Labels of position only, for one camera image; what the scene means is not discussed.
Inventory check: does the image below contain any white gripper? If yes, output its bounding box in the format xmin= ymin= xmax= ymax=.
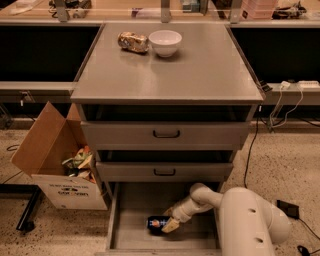
xmin=161 ymin=198 xmax=195 ymax=233

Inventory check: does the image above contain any blue pepsi can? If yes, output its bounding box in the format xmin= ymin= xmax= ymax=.
xmin=146 ymin=216 xmax=169 ymax=235

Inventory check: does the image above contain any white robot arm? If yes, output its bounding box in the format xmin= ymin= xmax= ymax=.
xmin=161 ymin=183 xmax=291 ymax=256

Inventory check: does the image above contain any grey bottom drawer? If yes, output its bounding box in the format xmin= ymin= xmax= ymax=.
xmin=95 ymin=182 xmax=222 ymax=256

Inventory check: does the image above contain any grey drawer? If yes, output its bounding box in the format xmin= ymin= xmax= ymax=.
xmin=95 ymin=182 xmax=222 ymax=256
xmin=96 ymin=162 xmax=233 ymax=182
xmin=81 ymin=121 xmax=249 ymax=150

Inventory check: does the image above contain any grey middle drawer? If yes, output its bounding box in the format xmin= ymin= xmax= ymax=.
xmin=96 ymin=162 xmax=233 ymax=182

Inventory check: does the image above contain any grey top drawer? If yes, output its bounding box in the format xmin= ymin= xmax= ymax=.
xmin=81 ymin=121 xmax=249 ymax=150

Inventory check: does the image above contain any grey drawer cabinet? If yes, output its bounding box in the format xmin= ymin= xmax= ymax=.
xmin=70 ymin=22 xmax=265 ymax=198

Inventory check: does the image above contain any black power adapter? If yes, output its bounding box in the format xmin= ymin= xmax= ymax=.
xmin=276 ymin=200 xmax=299 ymax=219

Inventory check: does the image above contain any cardboard box with trash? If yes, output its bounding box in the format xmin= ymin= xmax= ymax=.
xmin=11 ymin=102 xmax=107 ymax=210

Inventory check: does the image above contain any black table leg base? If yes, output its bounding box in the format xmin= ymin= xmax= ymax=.
xmin=0 ymin=183 xmax=43 ymax=233

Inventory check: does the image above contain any white ceramic bowl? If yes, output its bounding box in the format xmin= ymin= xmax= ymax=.
xmin=149 ymin=30 xmax=182 ymax=57

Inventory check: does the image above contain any crumpled gold snack bag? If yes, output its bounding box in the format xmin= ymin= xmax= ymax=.
xmin=118 ymin=32 xmax=149 ymax=54

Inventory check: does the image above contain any white power strip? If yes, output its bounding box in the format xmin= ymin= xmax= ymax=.
xmin=298 ymin=80 xmax=320 ymax=89

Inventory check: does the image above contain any black power cable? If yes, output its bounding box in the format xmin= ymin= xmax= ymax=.
xmin=243 ymin=106 xmax=320 ymax=256

